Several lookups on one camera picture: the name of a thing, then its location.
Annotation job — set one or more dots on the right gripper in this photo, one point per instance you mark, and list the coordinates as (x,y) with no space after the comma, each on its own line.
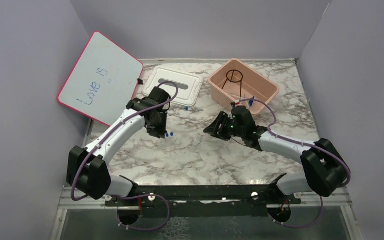
(213,129)

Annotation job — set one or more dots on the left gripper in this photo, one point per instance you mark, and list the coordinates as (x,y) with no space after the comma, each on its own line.
(160,132)

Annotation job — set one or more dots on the blue hexagonal clamp piece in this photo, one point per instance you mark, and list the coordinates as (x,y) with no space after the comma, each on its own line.
(251,101)

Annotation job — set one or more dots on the black wire tripod stand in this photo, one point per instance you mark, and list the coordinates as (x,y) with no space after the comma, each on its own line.
(234,76)

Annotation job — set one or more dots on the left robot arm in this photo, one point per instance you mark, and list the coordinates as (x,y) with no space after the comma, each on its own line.
(88,167)

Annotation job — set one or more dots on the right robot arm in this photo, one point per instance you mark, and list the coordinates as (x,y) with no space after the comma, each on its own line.
(323,168)

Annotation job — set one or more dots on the black whiteboard clip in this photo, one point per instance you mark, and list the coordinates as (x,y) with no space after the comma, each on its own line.
(140,81)

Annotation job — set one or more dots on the pink plastic bin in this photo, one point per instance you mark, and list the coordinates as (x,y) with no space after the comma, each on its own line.
(254,84)

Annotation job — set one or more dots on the white plastic lid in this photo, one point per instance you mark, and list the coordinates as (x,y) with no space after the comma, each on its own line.
(189,85)

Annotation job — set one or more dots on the pink-framed whiteboard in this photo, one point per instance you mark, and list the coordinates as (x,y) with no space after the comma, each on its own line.
(102,82)

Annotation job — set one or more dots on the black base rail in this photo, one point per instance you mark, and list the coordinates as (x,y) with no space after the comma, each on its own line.
(157,202)

